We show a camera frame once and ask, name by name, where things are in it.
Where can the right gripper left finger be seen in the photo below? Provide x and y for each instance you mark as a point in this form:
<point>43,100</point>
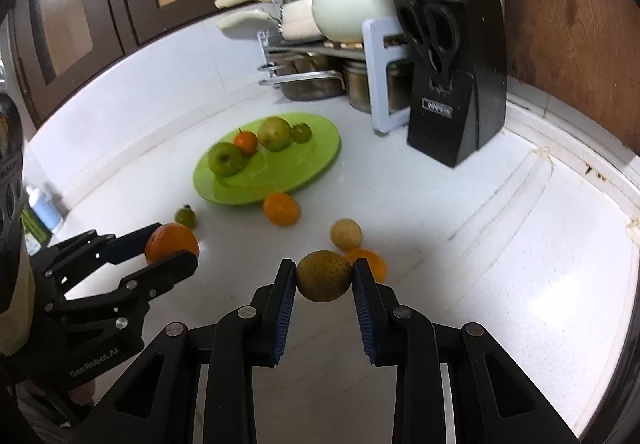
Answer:
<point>154,400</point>

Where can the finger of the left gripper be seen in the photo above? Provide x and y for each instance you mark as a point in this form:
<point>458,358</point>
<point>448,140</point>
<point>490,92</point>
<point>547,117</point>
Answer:
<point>61,267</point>
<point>133,293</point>

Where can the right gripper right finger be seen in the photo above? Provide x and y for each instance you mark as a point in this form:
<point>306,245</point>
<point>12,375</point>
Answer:
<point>493,400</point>

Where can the large mandarin orange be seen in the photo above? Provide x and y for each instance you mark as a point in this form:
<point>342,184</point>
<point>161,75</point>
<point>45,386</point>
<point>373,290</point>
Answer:
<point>167,240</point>

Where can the tan longan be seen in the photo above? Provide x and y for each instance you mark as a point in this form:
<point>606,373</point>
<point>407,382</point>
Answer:
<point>346,234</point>
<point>323,276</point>

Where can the green apple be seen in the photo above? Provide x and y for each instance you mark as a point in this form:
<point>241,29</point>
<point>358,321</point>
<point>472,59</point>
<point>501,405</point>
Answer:
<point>224,159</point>

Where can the small stemmed orange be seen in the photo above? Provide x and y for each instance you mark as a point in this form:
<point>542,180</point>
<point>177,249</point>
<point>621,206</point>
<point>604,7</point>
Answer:
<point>246,142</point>

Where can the yellow-green apple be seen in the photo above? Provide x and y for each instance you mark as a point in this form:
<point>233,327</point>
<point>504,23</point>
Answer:
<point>274,134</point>

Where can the dark green tomato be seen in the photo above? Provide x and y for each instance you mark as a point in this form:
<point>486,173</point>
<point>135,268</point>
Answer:
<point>301,133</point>

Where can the black kitchen scissors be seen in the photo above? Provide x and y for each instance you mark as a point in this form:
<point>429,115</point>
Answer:
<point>433,31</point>

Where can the blue capped bottle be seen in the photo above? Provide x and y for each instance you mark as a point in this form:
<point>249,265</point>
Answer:
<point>44,209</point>

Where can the small green tomato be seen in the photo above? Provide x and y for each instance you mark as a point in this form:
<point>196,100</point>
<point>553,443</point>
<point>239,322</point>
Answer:
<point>186,217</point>

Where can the small orange kumquat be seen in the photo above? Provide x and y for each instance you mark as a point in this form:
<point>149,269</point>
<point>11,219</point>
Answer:
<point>376,264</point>

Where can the orange tomato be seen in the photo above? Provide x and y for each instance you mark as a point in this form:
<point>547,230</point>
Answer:
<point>281,209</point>

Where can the green plate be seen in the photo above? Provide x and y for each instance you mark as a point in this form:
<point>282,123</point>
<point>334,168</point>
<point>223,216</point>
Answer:
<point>272,172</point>

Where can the black knife block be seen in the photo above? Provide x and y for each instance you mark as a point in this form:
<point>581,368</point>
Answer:
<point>450,123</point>

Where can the cream saucepan lower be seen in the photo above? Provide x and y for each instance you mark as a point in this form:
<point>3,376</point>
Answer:
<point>296,22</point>

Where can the white dish rack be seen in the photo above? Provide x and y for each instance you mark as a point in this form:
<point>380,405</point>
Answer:
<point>377,71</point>

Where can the wooden cutting board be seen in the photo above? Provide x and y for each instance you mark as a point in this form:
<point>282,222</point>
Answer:
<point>583,52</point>

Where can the black camera box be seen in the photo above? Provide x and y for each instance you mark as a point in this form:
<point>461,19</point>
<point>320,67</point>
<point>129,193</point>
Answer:
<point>17,280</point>

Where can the steel pan with handle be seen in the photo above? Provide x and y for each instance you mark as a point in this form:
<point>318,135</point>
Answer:
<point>302,76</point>

